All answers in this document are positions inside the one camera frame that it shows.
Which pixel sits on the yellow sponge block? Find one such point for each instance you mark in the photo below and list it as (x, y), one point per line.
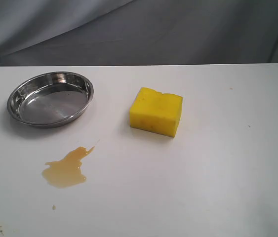
(156, 112)

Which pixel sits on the amber liquid spill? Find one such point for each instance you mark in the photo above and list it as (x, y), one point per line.
(66, 172)

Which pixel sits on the round stainless steel dish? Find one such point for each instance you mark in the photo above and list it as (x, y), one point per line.
(51, 99)

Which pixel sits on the grey backdrop cloth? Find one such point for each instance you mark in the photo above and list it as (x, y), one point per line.
(137, 32)

